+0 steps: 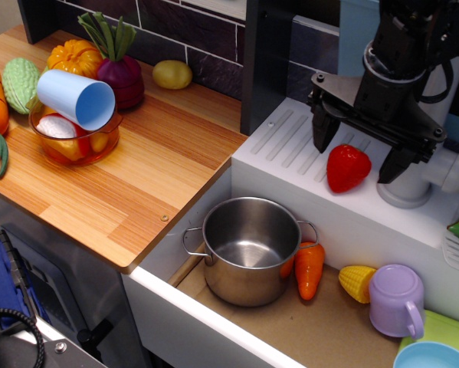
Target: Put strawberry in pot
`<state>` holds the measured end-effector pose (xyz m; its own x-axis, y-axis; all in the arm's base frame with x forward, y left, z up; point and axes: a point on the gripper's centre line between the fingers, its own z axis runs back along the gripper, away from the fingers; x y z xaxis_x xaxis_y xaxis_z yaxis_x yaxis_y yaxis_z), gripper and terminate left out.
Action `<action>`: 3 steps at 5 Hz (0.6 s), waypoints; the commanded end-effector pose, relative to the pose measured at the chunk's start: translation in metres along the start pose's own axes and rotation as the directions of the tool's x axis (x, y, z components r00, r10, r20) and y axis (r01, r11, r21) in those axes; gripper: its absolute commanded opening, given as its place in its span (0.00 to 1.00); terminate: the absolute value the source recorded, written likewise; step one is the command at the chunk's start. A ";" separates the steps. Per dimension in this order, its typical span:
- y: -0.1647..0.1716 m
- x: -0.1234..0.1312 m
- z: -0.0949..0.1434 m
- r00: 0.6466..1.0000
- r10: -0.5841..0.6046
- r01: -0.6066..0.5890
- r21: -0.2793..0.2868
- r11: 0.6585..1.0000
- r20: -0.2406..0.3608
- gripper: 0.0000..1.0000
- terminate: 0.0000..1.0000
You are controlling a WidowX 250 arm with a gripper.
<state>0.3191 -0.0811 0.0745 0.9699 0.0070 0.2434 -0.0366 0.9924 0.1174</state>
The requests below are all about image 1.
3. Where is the black metal gripper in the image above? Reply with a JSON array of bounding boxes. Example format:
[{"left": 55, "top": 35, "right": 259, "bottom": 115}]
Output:
[{"left": 308, "top": 44, "right": 447, "bottom": 184}]

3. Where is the red toy strawberry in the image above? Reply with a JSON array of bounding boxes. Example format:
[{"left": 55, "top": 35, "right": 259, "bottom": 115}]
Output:
[{"left": 326, "top": 144, "right": 372, "bottom": 194}]

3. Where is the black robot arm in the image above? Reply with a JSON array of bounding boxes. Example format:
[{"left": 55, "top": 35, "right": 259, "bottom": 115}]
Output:
[{"left": 308, "top": 1, "right": 459, "bottom": 184}]

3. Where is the stainless steel pot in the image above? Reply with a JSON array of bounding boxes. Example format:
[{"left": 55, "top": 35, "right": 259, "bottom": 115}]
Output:
[{"left": 196, "top": 197, "right": 316, "bottom": 307}]

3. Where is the grey toy faucet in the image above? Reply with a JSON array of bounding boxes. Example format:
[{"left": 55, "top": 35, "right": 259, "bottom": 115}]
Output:
[{"left": 377, "top": 58, "right": 459, "bottom": 209}]

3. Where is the yellow toy corn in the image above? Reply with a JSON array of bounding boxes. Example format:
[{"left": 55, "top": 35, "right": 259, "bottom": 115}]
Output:
[{"left": 339, "top": 265, "right": 376, "bottom": 304}]

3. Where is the white plastic spatula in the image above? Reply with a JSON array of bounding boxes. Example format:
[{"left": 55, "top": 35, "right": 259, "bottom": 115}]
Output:
[{"left": 441, "top": 231, "right": 459, "bottom": 270}]

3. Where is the purple plastic mug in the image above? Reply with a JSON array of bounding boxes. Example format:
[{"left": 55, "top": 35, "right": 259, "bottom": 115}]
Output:
[{"left": 369, "top": 264, "right": 425, "bottom": 340}]

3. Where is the wooden counter top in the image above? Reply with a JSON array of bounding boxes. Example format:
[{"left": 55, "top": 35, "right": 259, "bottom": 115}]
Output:
[{"left": 0, "top": 25, "right": 249, "bottom": 274}]

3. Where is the green plastic plate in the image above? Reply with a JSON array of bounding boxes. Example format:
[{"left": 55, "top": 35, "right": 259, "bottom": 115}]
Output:
[{"left": 418, "top": 310, "right": 459, "bottom": 351}]

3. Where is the yellow toy potato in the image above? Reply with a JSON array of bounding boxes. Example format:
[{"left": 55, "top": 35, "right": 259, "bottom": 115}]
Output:
[{"left": 152, "top": 60, "right": 193, "bottom": 90}]

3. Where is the light blue plastic bowl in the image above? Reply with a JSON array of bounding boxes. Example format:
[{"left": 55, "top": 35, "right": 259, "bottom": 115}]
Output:
[{"left": 393, "top": 341, "right": 459, "bottom": 368}]

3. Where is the purple toy beet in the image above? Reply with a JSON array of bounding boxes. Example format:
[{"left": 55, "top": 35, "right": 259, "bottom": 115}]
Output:
[{"left": 78, "top": 12, "right": 144, "bottom": 110}]

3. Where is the white toy sink unit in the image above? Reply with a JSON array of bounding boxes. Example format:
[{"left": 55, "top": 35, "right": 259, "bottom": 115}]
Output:
[{"left": 123, "top": 99, "right": 459, "bottom": 367}]

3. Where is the light blue plastic cup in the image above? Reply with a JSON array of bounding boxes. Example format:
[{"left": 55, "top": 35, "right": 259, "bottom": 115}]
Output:
[{"left": 37, "top": 69, "right": 116, "bottom": 131}]

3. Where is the orange toy pumpkin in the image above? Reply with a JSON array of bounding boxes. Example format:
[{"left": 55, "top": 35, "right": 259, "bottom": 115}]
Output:
[{"left": 47, "top": 39, "right": 103, "bottom": 79}]

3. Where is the orange transparent bowl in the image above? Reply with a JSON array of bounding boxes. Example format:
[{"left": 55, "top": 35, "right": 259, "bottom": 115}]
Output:
[{"left": 28, "top": 103, "right": 123, "bottom": 166}]

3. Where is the white toy garlic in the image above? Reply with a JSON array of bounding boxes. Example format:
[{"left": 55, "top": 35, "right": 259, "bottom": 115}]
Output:
[{"left": 36, "top": 114, "right": 77, "bottom": 139}]

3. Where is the green toy bitter melon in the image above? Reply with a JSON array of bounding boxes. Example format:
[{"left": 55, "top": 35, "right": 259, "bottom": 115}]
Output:
[{"left": 2, "top": 57, "right": 41, "bottom": 115}]

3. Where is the blue plastic clamp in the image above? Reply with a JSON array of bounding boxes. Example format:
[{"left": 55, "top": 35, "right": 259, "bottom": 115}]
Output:
[{"left": 0, "top": 230, "right": 50, "bottom": 322}]

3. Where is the black coiled cable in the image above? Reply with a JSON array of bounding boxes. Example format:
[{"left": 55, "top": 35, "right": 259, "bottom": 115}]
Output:
[{"left": 0, "top": 307, "right": 45, "bottom": 368}]

